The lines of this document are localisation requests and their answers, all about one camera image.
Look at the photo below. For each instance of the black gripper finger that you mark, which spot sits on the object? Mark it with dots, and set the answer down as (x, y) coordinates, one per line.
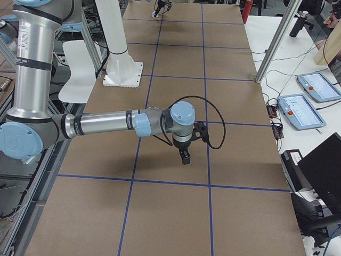
(186, 157)
(182, 154)
(158, 9)

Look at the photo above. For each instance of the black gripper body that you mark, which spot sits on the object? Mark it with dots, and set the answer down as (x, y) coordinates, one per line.
(181, 146)
(159, 4)

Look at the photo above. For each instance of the small blue white bell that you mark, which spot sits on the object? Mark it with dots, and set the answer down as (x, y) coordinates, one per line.
(155, 14)

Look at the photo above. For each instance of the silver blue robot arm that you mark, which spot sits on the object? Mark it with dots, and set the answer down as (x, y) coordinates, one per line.
(29, 127)

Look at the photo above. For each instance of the red cylinder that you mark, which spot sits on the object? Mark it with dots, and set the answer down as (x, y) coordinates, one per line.
(246, 10)

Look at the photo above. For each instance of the orange black electronics board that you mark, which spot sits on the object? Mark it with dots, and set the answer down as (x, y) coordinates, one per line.
(275, 121)

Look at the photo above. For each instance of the white plastic chair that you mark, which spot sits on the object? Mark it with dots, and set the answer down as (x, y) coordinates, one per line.
(79, 86)

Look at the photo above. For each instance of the black box with white label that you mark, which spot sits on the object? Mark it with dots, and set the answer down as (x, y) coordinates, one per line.
(293, 174)

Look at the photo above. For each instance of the near blue teach pendant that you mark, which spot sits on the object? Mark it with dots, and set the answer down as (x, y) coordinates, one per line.
(300, 113)

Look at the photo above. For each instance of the blue teach pendant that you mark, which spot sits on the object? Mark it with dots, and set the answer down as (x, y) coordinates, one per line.
(318, 87)
(300, 113)

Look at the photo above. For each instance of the black laptop monitor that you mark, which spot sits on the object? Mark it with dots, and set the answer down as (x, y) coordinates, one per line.
(321, 167)

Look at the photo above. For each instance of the black cylindrical bottle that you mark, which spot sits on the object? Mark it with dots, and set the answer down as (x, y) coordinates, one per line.
(300, 22)

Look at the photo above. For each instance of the far blue teach pendant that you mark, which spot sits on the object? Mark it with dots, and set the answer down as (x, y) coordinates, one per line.
(318, 87)

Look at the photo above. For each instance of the wooden board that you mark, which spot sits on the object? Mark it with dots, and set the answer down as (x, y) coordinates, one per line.
(329, 49)

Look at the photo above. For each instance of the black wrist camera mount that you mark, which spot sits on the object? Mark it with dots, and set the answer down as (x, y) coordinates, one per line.
(200, 131)

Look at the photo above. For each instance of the white pedestal column with base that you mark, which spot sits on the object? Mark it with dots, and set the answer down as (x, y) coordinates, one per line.
(121, 69)

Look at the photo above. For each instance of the aluminium frame post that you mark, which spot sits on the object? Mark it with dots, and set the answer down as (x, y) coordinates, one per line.
(277, 38)

